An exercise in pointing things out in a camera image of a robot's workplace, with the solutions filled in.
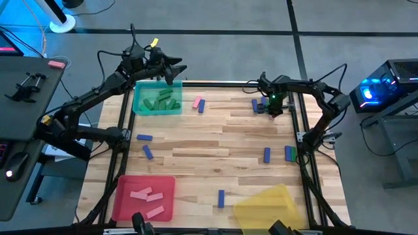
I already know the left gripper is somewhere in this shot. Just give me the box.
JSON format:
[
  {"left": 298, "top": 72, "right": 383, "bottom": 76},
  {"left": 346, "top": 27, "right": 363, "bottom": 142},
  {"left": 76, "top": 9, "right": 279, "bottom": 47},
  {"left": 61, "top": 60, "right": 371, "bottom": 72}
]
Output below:
[{"left": 148, "top": 48, "right": 188, "bottom": 85}]

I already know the yellow translucent plastic bin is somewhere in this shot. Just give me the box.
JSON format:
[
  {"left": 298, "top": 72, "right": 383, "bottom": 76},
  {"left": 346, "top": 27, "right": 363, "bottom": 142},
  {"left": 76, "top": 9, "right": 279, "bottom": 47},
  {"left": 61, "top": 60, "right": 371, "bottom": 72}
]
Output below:
[{"left": 233, "top": 183, "right": 310, "bottom": 235}]

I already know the silver mounting plate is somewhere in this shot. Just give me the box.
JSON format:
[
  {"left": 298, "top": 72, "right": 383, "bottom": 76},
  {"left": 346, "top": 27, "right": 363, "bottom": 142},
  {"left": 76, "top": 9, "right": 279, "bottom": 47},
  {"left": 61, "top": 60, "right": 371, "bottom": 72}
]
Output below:
[{"left": 296, "top": 131, "right": 343, "bottom": 144}]

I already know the teal translucent plastic bin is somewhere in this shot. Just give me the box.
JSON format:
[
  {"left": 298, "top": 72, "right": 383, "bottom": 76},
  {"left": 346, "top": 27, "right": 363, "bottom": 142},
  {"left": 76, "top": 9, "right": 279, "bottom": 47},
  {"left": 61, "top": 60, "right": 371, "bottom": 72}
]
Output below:
[{"left": 131, "top": 80, "right": 184, "bottom": 116}]

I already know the salmon pink block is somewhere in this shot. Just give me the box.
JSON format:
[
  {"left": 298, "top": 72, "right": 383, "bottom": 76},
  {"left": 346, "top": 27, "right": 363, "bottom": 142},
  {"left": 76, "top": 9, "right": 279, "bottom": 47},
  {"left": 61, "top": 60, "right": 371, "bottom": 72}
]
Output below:
[{"left": 48, "top": 59, "right": 67, "bottom": 70}]

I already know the white floor stand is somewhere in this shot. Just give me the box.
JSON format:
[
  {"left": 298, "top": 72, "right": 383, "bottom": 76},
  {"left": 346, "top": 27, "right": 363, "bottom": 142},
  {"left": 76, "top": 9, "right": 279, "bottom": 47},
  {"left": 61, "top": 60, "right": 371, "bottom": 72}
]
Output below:
[{"left": 33, "top": 0, "right": 77, "bottom": 35}]

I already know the black round base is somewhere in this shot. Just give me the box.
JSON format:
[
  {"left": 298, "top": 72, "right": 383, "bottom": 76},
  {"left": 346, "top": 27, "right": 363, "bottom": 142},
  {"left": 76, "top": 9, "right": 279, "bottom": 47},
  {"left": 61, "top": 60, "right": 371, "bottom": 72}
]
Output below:
[{"left": 61, "top": 0, "right": 85, "bottom": 9}]

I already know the black bulky object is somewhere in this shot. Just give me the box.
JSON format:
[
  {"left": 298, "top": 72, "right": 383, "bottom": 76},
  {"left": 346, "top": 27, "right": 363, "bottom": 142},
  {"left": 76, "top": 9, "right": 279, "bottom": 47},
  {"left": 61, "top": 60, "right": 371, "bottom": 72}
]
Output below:
[
  {"left": 131, "top": 211, "right": 156, "bottom": 235},
  {"left": 268, "top": 219, "right": 300, "bottom": 235}
]

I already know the black computer tower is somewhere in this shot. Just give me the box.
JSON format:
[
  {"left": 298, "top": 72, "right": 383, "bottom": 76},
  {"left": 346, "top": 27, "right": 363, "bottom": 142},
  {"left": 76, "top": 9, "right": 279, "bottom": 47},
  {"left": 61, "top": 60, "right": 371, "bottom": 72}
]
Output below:
[{"left": 348, "top": 57, "right": 418, "bottom": 114}]

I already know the black desk support beam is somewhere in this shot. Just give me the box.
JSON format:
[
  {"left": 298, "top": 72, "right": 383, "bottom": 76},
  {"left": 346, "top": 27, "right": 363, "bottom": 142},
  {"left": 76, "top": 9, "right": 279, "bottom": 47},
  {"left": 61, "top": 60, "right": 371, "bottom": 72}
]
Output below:
[{"left": 33, "top": 122, "right": 93, "bottom": 163}]

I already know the grey metal desk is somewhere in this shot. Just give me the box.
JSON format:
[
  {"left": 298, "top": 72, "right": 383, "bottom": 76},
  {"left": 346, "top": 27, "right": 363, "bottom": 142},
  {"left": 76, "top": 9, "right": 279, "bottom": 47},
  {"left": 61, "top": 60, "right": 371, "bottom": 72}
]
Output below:
[{"left": 357, "top": 93, "right": 418, "bottom": 191}]

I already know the white paper box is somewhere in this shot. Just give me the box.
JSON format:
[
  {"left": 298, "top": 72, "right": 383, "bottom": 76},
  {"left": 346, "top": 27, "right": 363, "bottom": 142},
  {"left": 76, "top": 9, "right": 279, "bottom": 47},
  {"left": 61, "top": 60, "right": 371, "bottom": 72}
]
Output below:
[{"left": 44, "top": 123, "right": 94, "bottom": 163}]

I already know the black clamp tool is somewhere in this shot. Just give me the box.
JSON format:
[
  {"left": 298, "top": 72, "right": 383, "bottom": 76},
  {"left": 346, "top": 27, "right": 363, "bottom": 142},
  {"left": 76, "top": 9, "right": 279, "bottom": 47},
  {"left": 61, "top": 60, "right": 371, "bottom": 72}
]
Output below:
[{"left": 4, "top": 72, "right": 48, "bottom": 104}]

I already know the red translucent plastic bin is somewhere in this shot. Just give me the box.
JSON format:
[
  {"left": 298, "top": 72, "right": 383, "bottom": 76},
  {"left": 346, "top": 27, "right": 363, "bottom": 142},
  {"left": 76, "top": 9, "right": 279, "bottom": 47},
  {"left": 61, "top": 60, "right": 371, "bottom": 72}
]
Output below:
[{"left": 111, "top": 175, "right": 176, "bottom": 223}]

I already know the black side desk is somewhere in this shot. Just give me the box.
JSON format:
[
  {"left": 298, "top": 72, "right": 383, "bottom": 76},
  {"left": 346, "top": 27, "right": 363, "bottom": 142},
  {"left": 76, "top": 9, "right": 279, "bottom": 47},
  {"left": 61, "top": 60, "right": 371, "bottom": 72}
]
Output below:
[{"left": 0, "top": 55, "right": 69, "bottom": 142}]

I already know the dark monitor screen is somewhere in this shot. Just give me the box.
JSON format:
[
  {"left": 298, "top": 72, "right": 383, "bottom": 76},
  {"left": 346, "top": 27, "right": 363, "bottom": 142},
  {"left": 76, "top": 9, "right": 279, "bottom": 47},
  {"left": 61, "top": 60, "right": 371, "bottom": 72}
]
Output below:
[{"left": 0, "top": 31, "right": 25, "bottom": 57}]

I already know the black computer mouse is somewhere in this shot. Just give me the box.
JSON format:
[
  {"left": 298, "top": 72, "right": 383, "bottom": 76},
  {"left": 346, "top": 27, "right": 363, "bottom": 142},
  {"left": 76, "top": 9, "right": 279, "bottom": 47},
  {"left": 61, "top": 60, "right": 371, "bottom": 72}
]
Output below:
[{"left": 5, "top": 151, "right": 30, "bottom": 183}]

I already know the dark low desk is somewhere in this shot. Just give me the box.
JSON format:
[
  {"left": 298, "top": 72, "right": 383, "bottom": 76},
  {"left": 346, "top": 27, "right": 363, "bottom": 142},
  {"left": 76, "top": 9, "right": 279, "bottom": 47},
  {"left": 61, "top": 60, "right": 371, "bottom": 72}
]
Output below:
[{"left": 0, "top": 138, "right": 46, "bottom": 223}]

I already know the black metal table frame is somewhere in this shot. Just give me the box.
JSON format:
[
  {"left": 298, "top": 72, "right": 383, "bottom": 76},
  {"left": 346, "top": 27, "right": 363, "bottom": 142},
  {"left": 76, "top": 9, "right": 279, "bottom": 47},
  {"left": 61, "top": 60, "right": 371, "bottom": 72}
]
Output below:
[{"left": 76, "top": 80, "right": 352, "bottom": 235}]

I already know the black floor cable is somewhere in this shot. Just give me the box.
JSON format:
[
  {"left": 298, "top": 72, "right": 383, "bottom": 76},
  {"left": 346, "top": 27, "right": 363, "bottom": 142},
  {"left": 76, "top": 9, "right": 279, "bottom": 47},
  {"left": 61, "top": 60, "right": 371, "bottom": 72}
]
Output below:
[{"left": 70, "top": 1, "right": 116, "bottom": 17}]

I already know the orange cable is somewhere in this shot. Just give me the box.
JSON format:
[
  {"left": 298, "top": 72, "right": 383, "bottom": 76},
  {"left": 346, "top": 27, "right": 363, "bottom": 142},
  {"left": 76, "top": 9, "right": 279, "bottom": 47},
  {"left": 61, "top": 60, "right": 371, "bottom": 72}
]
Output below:
[{"left": 21, "top": 0, "right": 48, "bottom": 58}]

